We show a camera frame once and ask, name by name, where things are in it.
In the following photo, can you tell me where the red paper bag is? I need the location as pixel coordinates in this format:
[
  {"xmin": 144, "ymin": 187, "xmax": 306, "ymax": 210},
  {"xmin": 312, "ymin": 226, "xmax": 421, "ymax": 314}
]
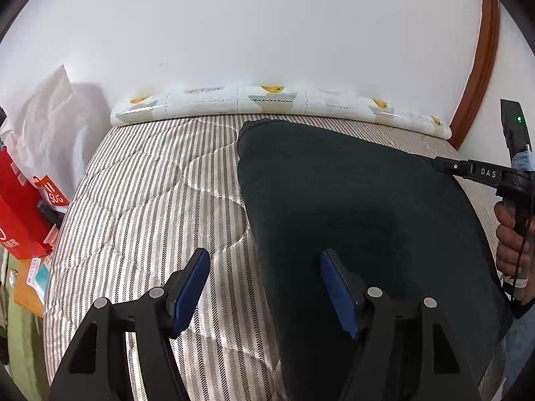
[{"xmin": 0, "ymin": 148, "xmax": 55, "ymax": 260}]

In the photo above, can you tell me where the white plastic bag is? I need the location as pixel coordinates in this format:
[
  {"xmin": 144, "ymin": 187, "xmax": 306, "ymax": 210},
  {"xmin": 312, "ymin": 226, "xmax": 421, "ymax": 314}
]
[{"xmin": 0, "ymin": 64, "xmax": 76, "ymax": 209}]

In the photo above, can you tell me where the person's right hand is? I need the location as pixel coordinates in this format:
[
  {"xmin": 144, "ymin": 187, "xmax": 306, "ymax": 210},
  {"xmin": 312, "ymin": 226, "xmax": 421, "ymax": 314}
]
[{"xmin": 493, "ymin": 201, "xmax": 531, "ymax": 276}]

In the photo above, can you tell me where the dark bottle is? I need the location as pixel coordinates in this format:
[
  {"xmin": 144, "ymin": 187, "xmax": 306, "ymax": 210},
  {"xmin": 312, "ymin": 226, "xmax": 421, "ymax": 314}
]
[{"xmin": 39, "ymin": 200, "xmax": 63, "ymax": 225}]

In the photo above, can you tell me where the person's leg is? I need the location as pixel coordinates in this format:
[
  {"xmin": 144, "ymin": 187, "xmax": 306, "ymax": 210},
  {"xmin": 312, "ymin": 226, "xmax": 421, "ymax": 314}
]
[{"xmin": 499, "ymin": 313, "xmax": 535, "ymax": 401}]

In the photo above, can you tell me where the black shirt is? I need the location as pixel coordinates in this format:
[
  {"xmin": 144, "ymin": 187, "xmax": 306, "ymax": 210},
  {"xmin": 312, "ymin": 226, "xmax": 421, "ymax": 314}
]
[{"xmin": 236, "ymin": 118, "xmax": 514, "ymax": 401}]

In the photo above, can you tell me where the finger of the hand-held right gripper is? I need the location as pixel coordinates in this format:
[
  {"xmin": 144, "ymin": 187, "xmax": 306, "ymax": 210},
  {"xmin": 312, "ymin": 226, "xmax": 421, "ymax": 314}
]
[{"xmin": 432, "ymin": 156, "xmax": 502, "ymax": 185}]

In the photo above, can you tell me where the black cable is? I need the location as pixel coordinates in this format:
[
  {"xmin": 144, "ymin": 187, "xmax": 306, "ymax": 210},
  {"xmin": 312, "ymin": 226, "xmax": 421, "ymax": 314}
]
[{"xmin": 504, "ymin": 213, "xmax": 535, "ymax": 301}]

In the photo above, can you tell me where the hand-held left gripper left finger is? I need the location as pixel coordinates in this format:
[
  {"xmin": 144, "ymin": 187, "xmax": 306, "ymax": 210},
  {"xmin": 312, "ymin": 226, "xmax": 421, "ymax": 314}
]
[{"xmin": 49, "ymin": 247, "xmax": 211, "ymax": 401}]

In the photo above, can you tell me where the green blanket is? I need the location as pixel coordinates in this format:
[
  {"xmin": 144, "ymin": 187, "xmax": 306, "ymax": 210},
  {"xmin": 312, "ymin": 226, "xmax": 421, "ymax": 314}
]
[{"xmin": 0, "ymin": 292, "xmax": 51, "ymax": 401}]

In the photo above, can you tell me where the teal box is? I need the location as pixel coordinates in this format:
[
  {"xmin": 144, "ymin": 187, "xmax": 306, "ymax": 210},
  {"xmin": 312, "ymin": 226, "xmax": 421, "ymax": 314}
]
[{"xmin": 33, "ymin": 267, "xmax": 50, "ymax": 297}]

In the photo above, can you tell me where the brown wooden door frame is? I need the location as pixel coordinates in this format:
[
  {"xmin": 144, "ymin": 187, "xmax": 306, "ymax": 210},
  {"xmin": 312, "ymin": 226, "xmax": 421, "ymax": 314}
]
[{"xmin": 449, "ymin": 0, "xmax": 501, "ymax": 151}]

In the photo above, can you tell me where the striped mattress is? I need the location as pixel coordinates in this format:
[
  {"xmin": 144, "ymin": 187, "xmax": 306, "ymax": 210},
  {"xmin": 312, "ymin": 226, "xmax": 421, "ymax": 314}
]
[{"xmin": 43, "ymin": 113, "xmax": 508, "ymax": 401}]

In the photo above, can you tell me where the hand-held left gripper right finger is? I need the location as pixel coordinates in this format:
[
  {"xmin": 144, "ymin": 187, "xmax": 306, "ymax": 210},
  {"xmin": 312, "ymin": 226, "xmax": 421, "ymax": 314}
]
[{"xmin": 320, "ymin": 249, "xmax": 481, "ymax": 401}]

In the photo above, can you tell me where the white duck print bumper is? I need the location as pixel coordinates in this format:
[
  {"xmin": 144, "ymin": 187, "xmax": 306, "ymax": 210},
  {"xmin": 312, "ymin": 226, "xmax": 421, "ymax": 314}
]
[{"xmin": 109, "ymin": 84, "xmax": 454, "ymax": 140}]

